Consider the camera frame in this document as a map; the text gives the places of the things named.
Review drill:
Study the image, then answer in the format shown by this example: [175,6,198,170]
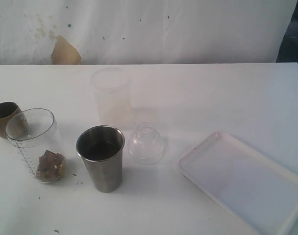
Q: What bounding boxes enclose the stainless steel cup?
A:
[76,125,125,193]

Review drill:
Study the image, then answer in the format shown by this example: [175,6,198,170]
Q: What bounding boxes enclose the brown wooden pieces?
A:
[36,150,66,183]

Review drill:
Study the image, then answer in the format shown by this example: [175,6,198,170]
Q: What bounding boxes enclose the brown wooden cup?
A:
[0,101,28,139]

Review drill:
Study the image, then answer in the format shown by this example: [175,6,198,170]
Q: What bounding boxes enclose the clear measuring shaker cup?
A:
[6,108,65,184]

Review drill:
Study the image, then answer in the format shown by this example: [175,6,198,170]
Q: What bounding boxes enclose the clear plastic dome lid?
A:
[127,122,165,165]

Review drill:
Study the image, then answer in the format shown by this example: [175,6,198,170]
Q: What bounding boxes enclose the frosted plastic tall container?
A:
[91,68,132,128]

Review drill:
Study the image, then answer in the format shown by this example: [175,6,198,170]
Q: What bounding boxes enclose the white plastic tray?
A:
[178,131,298,235]

